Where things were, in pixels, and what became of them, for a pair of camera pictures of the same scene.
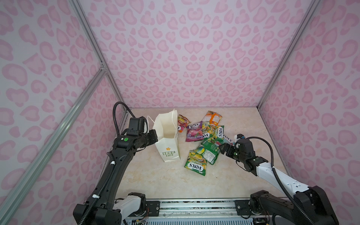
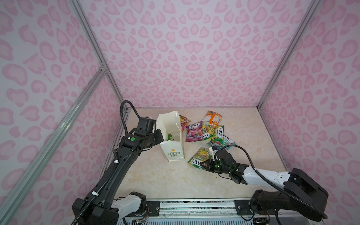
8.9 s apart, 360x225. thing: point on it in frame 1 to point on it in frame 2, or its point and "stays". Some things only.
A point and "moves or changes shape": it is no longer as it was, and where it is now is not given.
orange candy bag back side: (212, 117) stays
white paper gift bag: (167, 147) moves or changes shape
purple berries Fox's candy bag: (194, 132) stays
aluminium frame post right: (312, 9) stays
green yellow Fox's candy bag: (212, 133) stays
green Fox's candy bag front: (196, 161) moves or changes shape
